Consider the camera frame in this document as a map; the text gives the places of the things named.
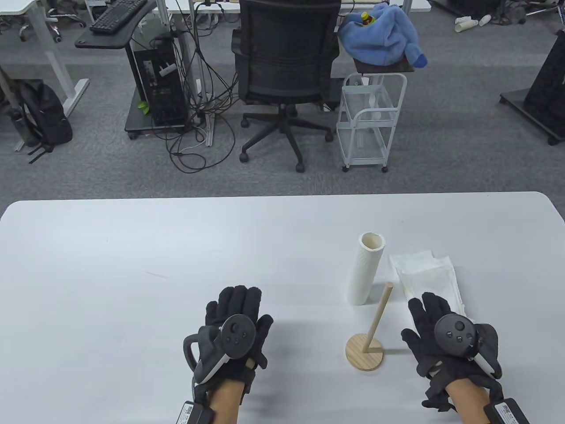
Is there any person's right hand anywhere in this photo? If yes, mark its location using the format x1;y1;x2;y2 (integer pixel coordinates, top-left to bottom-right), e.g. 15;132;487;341
401;292;505;412

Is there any person's left hand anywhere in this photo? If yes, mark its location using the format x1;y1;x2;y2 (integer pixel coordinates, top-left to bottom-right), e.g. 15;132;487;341
193;286;274;405

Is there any pile of paper towel sheets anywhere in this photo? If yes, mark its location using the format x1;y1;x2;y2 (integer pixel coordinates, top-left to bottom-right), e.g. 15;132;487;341
388;250;476;327

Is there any wooden paper towel holder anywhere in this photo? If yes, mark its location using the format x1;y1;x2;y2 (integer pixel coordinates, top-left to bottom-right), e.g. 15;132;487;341
345;283;394;372

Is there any white paper towel roll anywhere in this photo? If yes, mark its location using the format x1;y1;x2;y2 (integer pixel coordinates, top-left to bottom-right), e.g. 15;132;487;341
347;232;386;306

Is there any person's left forearm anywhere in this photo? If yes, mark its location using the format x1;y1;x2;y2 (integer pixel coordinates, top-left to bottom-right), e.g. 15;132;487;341
207;375;243;424

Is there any black handheld controller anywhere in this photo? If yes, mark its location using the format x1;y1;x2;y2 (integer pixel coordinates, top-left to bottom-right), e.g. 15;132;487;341
434;314;501;378
183;314;257;384

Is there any black wrist sensor box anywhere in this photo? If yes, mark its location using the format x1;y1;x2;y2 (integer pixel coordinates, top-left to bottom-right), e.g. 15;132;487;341
484;398;530;424
177;401;215;424

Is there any black rolling computer base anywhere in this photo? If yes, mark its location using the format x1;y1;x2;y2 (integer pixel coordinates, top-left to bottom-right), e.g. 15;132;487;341
124;82;195;140

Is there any black computer tower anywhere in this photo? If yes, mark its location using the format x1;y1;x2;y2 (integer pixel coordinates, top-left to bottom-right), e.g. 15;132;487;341
132;42;188;129

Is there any brown wooden board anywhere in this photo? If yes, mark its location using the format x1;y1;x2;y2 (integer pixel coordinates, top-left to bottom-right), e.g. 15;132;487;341
354;57;415;74

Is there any black floor stand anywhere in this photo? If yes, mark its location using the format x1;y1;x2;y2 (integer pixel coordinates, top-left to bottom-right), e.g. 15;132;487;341
500;29;565;146

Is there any black mesh office chair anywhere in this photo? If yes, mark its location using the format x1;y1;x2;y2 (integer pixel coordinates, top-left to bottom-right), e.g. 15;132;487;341
231;0;341;173

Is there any black backpack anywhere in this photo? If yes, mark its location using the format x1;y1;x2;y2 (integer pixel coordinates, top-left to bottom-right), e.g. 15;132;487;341
15;81;73;164

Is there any grey water bottle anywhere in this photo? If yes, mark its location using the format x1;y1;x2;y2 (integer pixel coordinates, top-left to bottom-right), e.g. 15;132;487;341
9;108;38;148

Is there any blue fleece cloth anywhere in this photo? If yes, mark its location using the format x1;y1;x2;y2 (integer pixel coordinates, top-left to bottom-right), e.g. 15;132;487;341
338;4;429;68

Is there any black keyboard tray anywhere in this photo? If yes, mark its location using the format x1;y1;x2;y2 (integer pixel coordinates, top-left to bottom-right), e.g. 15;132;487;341
75;0;159;49

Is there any black keyboard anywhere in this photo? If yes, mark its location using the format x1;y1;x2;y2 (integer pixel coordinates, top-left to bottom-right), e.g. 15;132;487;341
90;0;148;34

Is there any chrome chair base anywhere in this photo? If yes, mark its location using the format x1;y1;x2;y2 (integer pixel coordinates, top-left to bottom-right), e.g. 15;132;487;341
19;7;87;44

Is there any tangle of black cables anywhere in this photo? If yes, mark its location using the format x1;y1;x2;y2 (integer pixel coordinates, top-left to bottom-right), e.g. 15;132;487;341
166;0;241;174

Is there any white wire rolling cart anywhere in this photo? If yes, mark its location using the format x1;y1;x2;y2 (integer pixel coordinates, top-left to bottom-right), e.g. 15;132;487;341
336;73;407;173

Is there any white desk frame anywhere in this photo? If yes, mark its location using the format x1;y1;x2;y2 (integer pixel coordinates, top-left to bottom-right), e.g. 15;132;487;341
0;0;91;153

